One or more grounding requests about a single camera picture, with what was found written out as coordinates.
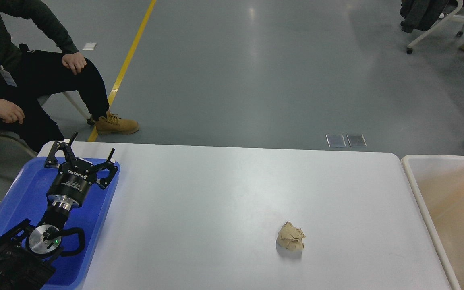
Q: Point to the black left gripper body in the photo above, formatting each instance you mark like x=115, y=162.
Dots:
x=72, y=183

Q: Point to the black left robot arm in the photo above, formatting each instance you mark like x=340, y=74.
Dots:
x=51, y=218

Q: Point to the person's left hand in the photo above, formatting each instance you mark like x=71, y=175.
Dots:
x=75, y=62

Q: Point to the blue plastic tray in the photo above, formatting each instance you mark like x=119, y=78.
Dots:
x=26, y=199

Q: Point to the tan work boot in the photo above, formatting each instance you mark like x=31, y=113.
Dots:
x=113, y=124

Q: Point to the white chair under person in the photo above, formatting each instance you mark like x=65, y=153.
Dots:
x=42, y=100

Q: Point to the seated person in green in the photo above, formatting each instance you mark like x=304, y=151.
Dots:
x=27, y=75

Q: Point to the white paper scrap on floor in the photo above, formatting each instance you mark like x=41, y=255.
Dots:
x=89, y=46

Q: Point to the crumpled brown paper ball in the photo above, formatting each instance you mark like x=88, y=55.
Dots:
x=290, y=237

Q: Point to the left metal floor plate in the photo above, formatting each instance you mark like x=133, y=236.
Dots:
x=335, y=140

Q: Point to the metal floor plate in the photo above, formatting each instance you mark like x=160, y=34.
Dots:
x=356, y=140
x=335, y=140

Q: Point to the right metal floor plate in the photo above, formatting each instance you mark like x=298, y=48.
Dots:
x=356, y=140

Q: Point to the beige plastic bin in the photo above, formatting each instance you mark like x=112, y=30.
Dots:
x=437, y=182

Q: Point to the dark jacket on chair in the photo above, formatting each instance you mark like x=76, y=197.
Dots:
x=420, y=14

